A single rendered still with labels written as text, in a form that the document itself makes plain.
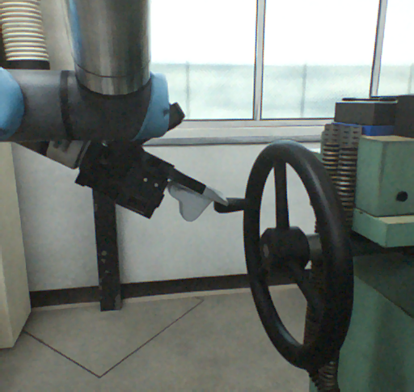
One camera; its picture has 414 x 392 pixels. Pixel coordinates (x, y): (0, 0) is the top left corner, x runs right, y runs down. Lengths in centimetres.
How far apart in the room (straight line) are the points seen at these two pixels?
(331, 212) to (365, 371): 41
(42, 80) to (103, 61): 9
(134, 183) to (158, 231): 139
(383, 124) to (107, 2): 34
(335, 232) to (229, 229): 157
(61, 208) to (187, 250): 64
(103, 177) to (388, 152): 35
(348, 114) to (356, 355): 42
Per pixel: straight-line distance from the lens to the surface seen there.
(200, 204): 54
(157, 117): 41
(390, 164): 48
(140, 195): 52
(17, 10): 167
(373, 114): 51
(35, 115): 42
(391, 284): 64
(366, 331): 72
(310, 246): 51
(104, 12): 33
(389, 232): 47
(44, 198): 189
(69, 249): 195
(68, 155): 52
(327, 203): 40
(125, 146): 52
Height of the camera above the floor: 101
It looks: 14 degrees down
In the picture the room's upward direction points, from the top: straight up
